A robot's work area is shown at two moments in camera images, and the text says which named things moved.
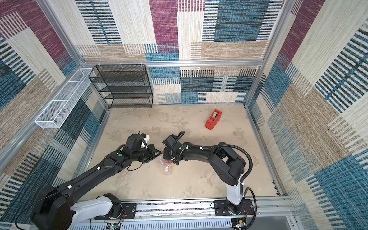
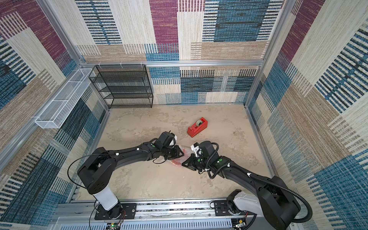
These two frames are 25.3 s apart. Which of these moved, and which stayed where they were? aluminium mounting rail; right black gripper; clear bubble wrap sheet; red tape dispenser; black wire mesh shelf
Moved: right black gripper; red tape dispenser; clear bubble wrap sheet
Stayed: aluminium mounting rail; black wire mesh shelf
